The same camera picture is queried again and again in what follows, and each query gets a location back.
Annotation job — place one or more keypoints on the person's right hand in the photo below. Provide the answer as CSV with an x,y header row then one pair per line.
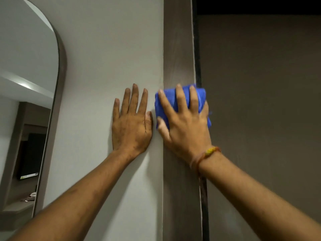
x,y
186,133

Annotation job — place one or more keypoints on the person's left hand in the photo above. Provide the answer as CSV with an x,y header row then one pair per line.
x,y
130,130

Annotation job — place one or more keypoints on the person's right little finger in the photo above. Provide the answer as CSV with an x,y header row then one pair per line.
x,y
205,111

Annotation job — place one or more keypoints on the person's right thumb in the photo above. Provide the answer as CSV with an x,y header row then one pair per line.
x,y
162,130

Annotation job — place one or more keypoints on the person's left thumb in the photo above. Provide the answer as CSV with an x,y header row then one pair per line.
x,y
149,121

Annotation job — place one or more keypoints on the person's left middle finger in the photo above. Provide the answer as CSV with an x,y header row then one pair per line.
x,y
134,97

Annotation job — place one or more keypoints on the person's right middle finger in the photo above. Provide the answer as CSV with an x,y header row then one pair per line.
x,y
181,97

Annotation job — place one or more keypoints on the person's left little finger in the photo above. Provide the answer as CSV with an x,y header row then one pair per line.
x,y
116,109

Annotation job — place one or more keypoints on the blue cleaning cloth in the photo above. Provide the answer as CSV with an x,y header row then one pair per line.
x,y
173,97

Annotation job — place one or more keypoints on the person's left forearm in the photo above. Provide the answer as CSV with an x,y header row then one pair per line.
x,y
75,198

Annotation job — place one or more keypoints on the person's right forearm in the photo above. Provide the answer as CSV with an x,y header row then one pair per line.
x,y
258,203

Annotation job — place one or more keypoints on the orange thread wristband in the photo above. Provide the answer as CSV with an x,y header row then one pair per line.
x,y
204,155

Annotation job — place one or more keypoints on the brown door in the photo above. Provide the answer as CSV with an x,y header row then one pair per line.
x,y
260,117

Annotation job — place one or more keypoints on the brown wooden door frame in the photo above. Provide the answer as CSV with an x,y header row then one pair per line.
x,y
179,122

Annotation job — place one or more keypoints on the arched wall mirror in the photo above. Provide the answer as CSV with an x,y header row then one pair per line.
x,y
27,110

